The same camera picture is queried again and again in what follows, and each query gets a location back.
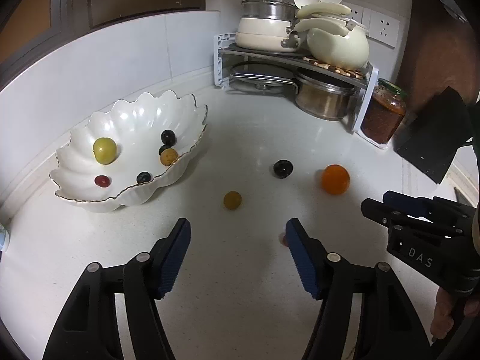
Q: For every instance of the steel steamer with lid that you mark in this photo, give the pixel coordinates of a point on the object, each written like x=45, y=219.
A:
x=268, y=9

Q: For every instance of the yellow-brown small fruit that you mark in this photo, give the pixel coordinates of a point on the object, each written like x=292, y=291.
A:
x=232, y=200

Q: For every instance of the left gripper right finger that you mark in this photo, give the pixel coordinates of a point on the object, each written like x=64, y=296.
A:
x=328, y=278

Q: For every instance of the woven trivet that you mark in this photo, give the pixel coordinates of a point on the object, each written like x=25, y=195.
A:
x=344, y=72

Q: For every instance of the brown window frame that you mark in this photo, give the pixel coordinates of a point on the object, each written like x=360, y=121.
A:
x=31, y=29

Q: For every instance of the wall power socket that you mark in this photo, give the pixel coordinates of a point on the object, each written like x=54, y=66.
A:
x=384, y=29

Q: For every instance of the orange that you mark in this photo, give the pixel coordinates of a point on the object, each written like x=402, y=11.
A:
x=335, y=180

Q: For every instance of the red oblong grape tomato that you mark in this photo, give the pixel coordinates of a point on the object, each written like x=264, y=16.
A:
x=283, y=240

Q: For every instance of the glass pot lid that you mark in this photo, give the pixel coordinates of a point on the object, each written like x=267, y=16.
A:
x=263, y=76

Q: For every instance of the cream ceramic pot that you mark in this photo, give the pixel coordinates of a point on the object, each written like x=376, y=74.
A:
x=336, y=41

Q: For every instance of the glass jar with sauce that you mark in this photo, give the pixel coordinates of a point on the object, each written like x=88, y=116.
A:
x=385, y=112

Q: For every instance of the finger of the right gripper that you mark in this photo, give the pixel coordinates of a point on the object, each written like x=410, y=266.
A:
x=405, y=224
x=428, y=208

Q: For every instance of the yellow small fruit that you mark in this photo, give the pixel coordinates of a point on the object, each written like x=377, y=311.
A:
x=168, y=156

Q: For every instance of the person's right hand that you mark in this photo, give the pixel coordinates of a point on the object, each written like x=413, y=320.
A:
x=442, y=321

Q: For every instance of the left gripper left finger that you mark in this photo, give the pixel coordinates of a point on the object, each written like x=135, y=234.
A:
x=147, y=278

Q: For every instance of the steel pot on counter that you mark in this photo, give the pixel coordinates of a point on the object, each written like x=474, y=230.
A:
x=323, y=96

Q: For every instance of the white scalloped fruit bowl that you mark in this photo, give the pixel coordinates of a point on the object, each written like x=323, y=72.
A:
x=135, y=127

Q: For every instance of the white corner shelf rack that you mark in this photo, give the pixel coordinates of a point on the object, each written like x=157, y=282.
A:
x=225, y=51

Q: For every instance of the black cutting board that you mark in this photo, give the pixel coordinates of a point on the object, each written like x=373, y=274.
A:
x=431, y=140

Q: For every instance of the cream pan with handle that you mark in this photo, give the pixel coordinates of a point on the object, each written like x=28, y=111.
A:
x=270, y=35

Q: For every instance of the green apple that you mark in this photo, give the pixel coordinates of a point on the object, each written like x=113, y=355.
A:
x=105, y=150

